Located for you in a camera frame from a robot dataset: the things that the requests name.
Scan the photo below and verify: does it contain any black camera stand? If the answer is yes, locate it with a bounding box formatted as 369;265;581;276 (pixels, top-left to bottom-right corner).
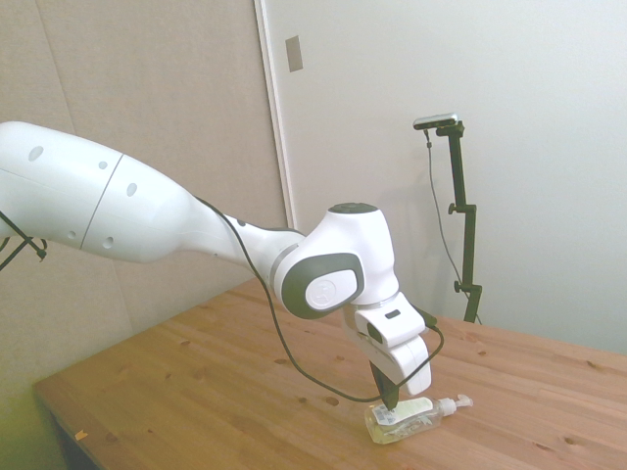
433;121;485;325

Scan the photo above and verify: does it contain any white vertical wall trim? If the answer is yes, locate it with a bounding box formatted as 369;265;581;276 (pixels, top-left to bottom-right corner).
253;0;299;231

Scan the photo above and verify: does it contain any grey wall plate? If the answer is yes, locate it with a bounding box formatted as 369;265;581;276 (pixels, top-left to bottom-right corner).
285;34;305;73

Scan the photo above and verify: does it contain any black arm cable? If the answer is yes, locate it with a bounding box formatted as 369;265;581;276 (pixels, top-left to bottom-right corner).
193;195;446;403

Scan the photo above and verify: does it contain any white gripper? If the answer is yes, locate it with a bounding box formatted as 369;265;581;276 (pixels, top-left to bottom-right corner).
342;317;433;411

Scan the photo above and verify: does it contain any grey camera cable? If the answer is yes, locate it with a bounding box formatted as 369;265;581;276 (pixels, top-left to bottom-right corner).
424;127;464;295

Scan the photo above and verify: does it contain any black strap cable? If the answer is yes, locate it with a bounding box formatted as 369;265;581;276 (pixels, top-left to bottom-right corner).
0;210;49;273

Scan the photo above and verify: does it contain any grey stereo camera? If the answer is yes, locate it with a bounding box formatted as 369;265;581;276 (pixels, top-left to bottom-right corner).
413;112;460;131

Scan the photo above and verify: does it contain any clear sanitizer pump bottle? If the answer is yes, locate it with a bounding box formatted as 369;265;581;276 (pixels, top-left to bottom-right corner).
362;394;475;446

